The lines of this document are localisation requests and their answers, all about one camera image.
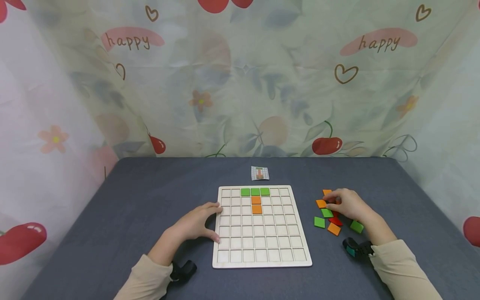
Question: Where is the person's right hand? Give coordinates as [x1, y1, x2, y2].
[323, 188, 375, 229]

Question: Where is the person's left hand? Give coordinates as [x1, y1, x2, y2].
[167, 202, 223, 246]

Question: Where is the wooden grid puzzle board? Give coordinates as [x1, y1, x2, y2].
[212, 185, 313, 268]

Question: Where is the person's left forearm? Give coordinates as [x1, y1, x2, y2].
[113, 230, 179, 300]

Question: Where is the person's right forearm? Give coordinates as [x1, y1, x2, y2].
[362, 213, 444, 300]

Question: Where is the black wrist band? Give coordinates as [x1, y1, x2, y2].
[170, 260, 198, 286]
[342, 237, 376, 263]

